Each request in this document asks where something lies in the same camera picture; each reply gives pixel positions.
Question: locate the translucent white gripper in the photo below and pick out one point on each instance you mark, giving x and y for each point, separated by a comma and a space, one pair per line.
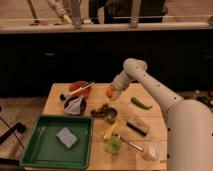
116, 95

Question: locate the small orange apple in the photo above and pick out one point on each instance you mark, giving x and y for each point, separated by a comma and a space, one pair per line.
109, 91

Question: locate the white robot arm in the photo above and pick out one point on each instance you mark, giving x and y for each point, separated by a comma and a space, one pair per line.
189, 122

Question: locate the small metal cup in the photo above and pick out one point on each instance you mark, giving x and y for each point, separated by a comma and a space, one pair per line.
111, 115

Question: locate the green plastic cup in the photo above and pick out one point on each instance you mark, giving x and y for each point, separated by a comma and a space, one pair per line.
113, 145

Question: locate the white paper cup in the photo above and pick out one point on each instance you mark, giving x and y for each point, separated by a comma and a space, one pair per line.
155, 151

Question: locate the green chili pepper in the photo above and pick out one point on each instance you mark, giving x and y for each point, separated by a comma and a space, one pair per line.
138, 103

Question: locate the bunch of dark grapes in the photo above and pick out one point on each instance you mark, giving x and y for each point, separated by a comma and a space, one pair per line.
100, 112

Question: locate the black and tan eraser block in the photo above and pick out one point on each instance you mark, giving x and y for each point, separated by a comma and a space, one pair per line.
139, 126

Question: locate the orange bowl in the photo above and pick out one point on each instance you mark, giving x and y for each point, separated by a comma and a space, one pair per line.
79, 88

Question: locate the yellow corn cob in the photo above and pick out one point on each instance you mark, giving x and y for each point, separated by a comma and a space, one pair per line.
110, 131

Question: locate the grey folded cloth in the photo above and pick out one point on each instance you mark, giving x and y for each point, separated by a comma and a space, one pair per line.
74, 105

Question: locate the gold metal spoon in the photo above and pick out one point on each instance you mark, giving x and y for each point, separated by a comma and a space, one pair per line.
130, 143

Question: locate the blue sponge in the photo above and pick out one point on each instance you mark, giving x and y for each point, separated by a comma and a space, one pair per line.
67, 137

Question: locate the green plastic tray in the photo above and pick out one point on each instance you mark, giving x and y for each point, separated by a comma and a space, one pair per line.
45, 149

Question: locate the white handled brush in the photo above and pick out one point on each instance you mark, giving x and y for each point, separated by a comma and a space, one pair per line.
66, 94

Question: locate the black clamp handle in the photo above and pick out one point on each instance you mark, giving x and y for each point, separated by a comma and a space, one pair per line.
18, 127

